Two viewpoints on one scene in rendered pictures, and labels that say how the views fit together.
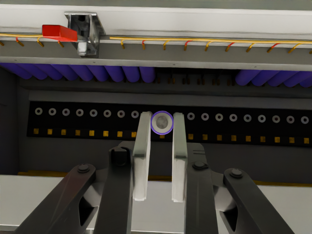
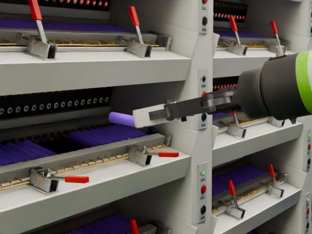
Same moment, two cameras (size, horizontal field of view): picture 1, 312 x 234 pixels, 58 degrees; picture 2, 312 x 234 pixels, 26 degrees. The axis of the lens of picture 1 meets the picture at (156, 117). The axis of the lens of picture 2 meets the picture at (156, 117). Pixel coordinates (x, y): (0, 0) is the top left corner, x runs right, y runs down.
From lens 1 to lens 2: 1.04 m
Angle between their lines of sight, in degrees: 59
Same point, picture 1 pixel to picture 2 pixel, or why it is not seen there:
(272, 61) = (68, 159)
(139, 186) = not seen: hidden behind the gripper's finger
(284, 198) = (83, 82)
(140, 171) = not seen: hidden behind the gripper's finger
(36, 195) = (158, 74)
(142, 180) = not seen: hidden behind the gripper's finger
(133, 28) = (121, 164)
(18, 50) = (148, 143)
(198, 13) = (116, 175)
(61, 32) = (174, 154)
